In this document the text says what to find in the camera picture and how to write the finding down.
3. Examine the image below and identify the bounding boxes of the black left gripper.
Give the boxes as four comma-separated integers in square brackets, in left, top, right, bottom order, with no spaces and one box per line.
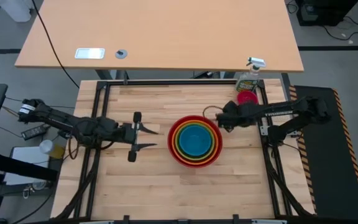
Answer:
[116,111,160,163]

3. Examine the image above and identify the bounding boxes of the orange plastic bowl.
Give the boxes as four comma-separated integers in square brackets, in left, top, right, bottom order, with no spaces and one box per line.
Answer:
[171,118,220,166]

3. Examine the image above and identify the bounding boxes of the black mat with hazard stripes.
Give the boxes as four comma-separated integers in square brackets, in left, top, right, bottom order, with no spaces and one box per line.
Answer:
[288,85,358,221]

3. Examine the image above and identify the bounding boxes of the blue plastic bowl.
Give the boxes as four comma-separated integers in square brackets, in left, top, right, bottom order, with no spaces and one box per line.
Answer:
[178,124,213,157]

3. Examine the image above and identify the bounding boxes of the brown gripper cable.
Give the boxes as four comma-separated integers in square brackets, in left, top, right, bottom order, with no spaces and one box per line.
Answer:
[202,105,225,119]

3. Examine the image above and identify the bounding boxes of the black floor cable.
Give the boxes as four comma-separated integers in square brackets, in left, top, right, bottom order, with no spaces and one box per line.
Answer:
[320,15,358,42]

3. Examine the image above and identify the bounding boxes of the green plastic bowl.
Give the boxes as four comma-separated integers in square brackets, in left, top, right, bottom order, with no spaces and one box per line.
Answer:
[176,123,215,159]

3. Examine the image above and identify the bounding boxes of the white capped bottle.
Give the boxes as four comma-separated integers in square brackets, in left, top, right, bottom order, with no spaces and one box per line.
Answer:
[39,139,66,160]

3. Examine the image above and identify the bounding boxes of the long black cable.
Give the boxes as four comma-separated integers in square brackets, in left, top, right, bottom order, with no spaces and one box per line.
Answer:
[31,0,81,90]

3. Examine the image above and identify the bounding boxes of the white rectangular desk plate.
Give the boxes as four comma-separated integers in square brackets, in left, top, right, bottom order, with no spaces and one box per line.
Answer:
[74,47,106,60]

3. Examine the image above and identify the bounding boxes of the nested colourful bowls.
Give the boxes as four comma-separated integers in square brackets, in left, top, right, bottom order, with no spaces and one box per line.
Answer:
[167,114,224,169]

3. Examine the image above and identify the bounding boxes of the clear spray bottle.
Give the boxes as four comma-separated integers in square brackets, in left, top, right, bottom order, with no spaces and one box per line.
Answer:
[235,57,267,93]

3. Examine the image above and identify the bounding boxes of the small red cup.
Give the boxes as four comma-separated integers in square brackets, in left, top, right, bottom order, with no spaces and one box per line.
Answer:
[236,90,259,106]

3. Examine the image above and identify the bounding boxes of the black power adapter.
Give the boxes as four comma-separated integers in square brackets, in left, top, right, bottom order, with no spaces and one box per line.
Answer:
[21,124,48,141]

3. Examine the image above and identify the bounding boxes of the black equipment box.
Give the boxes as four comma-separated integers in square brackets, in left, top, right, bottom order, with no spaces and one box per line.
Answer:
[295,0,358,27]

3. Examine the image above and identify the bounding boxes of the light wood desk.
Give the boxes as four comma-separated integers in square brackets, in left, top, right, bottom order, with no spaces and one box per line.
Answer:
[14,0,305,73]

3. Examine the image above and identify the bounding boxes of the white plastic base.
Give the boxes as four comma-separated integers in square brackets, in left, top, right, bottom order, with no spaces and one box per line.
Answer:
[0,0,33,23]

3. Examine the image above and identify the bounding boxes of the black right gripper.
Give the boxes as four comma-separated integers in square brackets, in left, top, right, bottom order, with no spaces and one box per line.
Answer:
[215,100,258,133]

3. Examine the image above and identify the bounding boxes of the grey round desk grommet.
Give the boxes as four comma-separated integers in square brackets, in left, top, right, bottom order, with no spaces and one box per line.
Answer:
[114,49,129,60]

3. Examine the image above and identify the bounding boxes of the yellow plastic bowl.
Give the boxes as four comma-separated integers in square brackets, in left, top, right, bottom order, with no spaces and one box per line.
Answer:
[173,121,217,162]

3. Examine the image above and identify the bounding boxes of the black aluminium table frame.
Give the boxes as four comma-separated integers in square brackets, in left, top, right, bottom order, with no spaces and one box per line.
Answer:
[54,78,315,224]

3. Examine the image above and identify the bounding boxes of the white paper sheet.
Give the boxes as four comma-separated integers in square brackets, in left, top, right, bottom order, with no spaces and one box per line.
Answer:
[3,146,59,187]

